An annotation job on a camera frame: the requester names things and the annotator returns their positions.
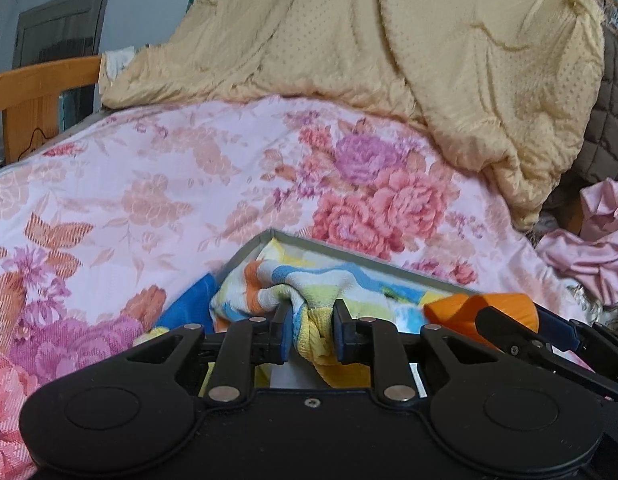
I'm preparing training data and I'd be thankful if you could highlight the striped yellow sock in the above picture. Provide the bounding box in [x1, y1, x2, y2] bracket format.
[208, 257, 406, 391]

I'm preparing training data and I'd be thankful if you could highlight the grey shallow cardboard box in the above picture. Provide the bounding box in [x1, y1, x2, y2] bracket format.
[136, 230, 464, 388]

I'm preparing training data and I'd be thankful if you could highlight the pink crumpled garment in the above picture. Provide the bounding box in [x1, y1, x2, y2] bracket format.
[536, 179, 618, 306]

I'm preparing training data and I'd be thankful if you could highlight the brown quilted jacket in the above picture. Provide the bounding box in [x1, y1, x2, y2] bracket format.
[544, 26, 618, 210]

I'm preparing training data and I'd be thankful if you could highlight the pink floral bedspread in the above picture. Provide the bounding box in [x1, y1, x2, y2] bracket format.
[0, 98, 584, 479]

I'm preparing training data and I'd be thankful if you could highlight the yellow dotted quilt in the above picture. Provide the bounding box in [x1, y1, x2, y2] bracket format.
[100, 0, 604, 230]

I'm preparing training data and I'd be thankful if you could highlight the grey door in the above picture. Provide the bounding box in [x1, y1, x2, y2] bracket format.
[12, 0, 107, 68]

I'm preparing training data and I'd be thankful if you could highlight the wooden bed rail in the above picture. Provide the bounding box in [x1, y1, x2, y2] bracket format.
[0, 55, 100, 165]

